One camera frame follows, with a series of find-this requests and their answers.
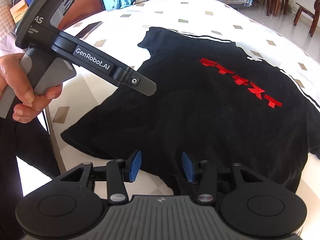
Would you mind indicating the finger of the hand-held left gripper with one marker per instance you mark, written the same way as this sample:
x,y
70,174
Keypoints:
x,y
142,86

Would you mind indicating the person's body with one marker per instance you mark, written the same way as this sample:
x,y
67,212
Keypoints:
x,y
25,180

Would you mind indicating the diamond-pattern tablecloth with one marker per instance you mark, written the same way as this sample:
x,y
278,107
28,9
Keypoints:
x,y
175,12

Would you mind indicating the wooden cabinet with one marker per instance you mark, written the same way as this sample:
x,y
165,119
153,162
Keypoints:
x,y
82,7

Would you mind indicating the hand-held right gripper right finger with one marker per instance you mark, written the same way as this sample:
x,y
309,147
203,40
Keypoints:
x,y
187,166

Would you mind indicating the smartphone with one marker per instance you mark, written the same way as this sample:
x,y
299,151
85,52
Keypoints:
x,y
88,30

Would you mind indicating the person's left hand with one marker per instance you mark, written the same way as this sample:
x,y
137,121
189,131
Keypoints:
x,y
10,72

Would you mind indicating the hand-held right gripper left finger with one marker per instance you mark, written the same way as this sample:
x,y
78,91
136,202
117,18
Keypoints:
x,y
135,166

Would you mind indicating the black t-shirt red print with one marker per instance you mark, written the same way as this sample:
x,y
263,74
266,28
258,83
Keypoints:
x,y
200,117

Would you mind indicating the pink plaid cloth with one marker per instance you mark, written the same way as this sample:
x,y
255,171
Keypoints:
x,y
6,17

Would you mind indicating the yellow cardboard box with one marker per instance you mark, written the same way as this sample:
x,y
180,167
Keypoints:
x,y
18,15

